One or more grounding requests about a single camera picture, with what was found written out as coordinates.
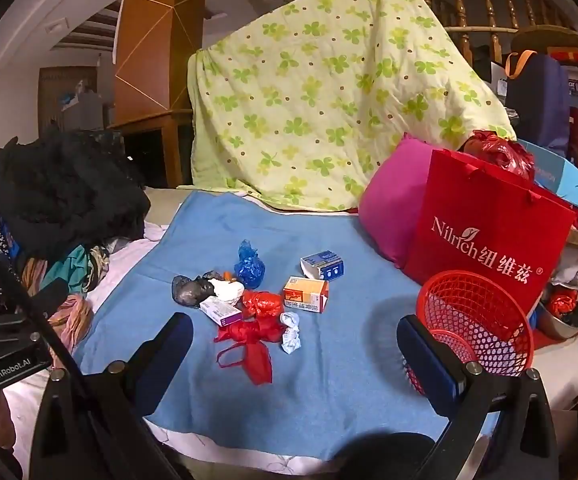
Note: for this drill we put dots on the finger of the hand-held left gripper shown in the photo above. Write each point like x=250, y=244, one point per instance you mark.
x=44, y=291

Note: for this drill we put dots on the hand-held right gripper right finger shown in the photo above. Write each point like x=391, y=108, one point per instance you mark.
x=419, y=356

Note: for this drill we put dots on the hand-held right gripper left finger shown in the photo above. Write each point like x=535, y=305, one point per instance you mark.
x=173, y=346

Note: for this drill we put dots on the black plastic bag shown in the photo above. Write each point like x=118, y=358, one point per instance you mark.
x=189, y=290

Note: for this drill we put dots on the purple and white small box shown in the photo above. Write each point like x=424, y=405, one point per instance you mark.
x=219, y=310

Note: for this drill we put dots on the red plastic mesh basket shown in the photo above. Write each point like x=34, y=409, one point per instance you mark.
x=469, y=300

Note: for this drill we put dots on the white paper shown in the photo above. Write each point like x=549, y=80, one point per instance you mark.
x=229, y=291

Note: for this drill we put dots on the balled red plastic bag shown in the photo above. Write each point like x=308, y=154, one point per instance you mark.
x=264, y=304

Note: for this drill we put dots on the blue plastic bag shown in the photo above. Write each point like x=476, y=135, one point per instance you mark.
x=249, y=270

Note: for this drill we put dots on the white and blue wrapper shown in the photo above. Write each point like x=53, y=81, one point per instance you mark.
x=290, y=340

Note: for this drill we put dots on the blue and white carton box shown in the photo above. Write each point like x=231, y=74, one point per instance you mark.
x=326, y=266

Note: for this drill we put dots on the orange and white box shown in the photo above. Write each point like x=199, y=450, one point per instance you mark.
x=304, y=292

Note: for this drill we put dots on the teal cloth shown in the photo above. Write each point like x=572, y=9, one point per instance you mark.
x=69, y=270

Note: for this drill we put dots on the pink striped cloth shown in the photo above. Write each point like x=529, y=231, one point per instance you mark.
x=71, y=320

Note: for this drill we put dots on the yellow brown cloth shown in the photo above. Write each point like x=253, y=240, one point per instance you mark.
x=99, y=265

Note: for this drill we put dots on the black fuzzy clothing pile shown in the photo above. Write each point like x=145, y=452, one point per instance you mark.
x=69, y=195

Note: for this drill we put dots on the blue blanket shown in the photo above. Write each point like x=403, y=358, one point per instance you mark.
x=319, y=400

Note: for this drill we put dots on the metal basin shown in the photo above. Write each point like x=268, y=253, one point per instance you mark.
x=569, y=327

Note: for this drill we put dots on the red plastic bag in basin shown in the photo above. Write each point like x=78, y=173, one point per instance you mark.
x=563, y=304

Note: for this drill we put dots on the red paper shopping bag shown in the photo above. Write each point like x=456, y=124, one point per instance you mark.
x=469, y=210

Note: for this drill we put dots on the pink pillow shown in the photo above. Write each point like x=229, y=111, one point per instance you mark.
x=394, y=200

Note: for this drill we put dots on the red plastic bag in shopping bag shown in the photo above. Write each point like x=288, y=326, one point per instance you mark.
x=499, y=152

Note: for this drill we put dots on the small light blue box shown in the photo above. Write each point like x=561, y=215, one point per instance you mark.
x=564, y=175

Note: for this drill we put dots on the wooden furniture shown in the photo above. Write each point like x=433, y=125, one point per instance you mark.
x=149, y=60

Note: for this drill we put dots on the green clover print quilt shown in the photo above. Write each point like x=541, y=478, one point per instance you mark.
x=319, y=85

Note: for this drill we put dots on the wooden stair railing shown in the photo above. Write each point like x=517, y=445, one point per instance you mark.
x=461, y=10

